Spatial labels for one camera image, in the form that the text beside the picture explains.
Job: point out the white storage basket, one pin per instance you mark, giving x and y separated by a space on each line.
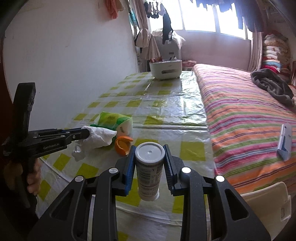
168 69

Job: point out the white tissue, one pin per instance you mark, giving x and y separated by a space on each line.
98 137

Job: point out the right pink curtain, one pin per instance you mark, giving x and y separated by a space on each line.
256 52

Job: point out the left pink curtain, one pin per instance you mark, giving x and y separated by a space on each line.
139 9

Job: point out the pink curtain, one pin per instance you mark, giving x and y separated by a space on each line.
139 9
256 52

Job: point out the cream plastic trash bin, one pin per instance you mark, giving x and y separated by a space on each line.
272 205

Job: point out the person left hand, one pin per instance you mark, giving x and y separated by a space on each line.
13 171

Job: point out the bed with striped sheet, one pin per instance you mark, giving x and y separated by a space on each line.
245 124

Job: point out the orange cloth on hook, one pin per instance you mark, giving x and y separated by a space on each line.
113 7

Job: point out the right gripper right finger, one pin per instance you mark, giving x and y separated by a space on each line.
212 208

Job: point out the green tissue pack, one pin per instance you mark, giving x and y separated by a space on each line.
115 122

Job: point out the light blue folded case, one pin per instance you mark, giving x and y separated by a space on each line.
284 147

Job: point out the beige hanging bag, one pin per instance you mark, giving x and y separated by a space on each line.
146 41

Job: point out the black hanging garment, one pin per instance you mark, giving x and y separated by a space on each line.
167 29

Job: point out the stack of folded quilts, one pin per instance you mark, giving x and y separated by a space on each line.
276 55

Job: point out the dark grey blanket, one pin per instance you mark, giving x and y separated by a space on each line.
269 81

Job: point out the white air cooler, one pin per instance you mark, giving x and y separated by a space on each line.
172 47

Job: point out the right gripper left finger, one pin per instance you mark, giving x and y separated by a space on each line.
88 203

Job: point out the hanging dark clothes row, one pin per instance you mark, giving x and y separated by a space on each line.
247 12

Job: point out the orange peel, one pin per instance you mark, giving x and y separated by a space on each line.
122 145

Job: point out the white pill bottle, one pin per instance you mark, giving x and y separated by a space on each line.
149 161

